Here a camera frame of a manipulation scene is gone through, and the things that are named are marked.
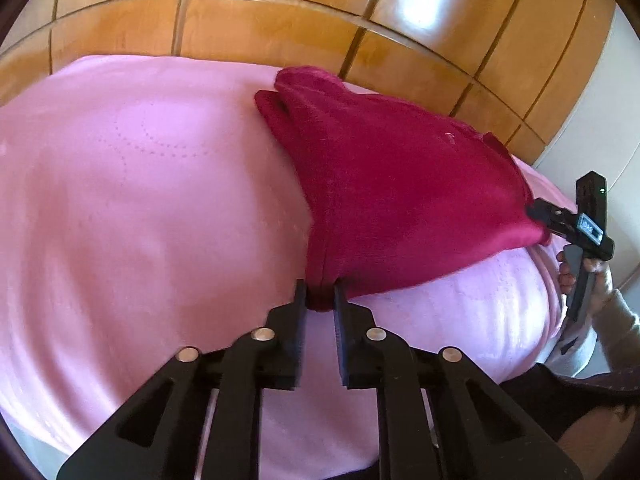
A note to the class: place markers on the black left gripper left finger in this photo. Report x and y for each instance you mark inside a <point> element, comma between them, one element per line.
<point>198,416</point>

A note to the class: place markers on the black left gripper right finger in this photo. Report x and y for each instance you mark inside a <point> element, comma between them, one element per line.
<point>439,415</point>

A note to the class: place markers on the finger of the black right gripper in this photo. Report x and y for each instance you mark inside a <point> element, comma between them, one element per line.
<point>552,217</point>

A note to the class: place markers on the magenta small garment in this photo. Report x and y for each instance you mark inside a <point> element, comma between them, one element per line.
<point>398,196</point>

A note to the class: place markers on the person's right hand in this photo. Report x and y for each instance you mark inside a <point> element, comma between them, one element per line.
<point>600,286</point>

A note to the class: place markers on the wooden panelled wardrobe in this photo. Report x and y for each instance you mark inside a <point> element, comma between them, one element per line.
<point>514,68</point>

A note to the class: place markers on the pink bed sheet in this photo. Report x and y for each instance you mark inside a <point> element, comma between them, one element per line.
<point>145,207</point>

